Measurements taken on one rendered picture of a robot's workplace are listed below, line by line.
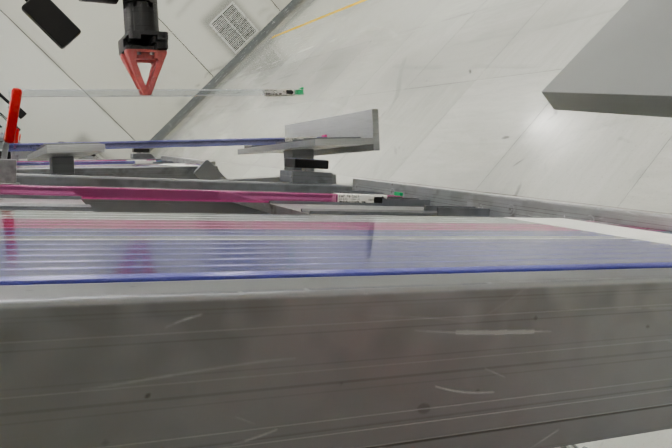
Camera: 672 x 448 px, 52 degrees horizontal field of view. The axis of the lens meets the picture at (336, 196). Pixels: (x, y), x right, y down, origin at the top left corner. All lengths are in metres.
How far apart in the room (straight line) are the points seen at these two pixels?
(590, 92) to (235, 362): 0.89
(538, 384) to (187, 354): 0.13
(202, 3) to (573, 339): 8.46
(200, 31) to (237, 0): 0.61
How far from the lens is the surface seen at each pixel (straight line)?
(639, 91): 0.99
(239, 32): 8.73
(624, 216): 0.58
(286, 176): 0.95
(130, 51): 1.21
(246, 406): 0.21
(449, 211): 0.67
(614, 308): 0.28
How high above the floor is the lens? 1.07
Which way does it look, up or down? 20 degrees down
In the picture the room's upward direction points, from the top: 43 degrees counter-clockwise
